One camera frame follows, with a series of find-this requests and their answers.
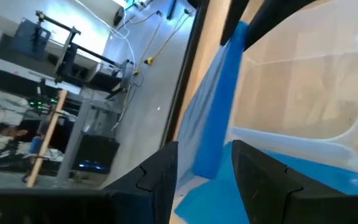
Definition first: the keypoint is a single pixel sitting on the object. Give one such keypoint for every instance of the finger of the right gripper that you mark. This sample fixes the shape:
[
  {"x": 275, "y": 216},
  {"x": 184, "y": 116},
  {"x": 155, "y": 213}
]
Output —
[
  {"x": 233, "y": 21},
  {"x": 272, "y": 18}
]

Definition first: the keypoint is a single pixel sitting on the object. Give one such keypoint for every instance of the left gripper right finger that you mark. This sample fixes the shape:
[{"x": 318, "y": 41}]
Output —
[{"x": 275, "y": 199}]

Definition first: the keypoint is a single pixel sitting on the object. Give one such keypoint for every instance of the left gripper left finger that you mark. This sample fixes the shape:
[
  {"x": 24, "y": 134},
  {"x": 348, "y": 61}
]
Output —
[{"x": 148, "y": 193}]

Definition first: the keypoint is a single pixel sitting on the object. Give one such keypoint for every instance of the black box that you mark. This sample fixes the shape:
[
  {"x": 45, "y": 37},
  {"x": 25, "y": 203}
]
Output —
[{"x": 96, "y": 152}]

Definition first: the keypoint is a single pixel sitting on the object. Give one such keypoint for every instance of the clear plastic bin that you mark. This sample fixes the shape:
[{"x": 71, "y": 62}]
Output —
[{"x": 306, "y": 93}]

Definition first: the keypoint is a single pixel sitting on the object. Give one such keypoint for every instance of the grey table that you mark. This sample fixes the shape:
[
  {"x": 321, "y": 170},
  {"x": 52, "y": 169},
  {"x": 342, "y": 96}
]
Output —
[{"x": 73, "y": 146}]

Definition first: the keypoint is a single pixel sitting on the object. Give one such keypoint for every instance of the wooden plank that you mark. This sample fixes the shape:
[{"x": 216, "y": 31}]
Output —
[{"x": 50, "y": 133}]

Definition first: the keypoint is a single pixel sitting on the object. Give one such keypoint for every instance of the black device green lights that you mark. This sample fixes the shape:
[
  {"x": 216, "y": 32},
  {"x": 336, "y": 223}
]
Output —
[{"x": 40, "y": 104}]

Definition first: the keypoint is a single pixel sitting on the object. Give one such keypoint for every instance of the person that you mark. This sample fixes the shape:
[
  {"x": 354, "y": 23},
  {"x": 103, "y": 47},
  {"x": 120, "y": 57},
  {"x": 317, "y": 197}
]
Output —
[{"x": 11, "y": 130}]

